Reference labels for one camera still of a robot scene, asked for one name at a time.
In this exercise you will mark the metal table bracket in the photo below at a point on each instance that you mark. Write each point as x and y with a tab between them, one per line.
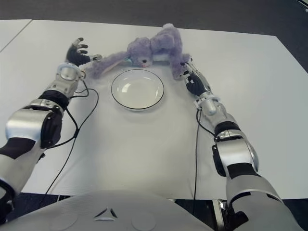
220	211

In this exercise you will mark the white plate black rim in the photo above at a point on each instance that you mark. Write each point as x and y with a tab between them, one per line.
138	91

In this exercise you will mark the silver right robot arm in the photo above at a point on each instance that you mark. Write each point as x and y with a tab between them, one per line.
235	154

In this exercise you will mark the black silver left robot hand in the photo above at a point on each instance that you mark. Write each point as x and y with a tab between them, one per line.
75	56

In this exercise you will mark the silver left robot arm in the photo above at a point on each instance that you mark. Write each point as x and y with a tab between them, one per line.
29	125

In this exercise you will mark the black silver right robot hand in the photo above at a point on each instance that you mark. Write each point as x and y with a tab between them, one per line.
197	83

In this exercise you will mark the purple plush rabbit doll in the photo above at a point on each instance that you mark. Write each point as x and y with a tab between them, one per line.
166	39

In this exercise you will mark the grey robot torso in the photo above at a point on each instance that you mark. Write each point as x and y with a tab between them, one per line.
108	211

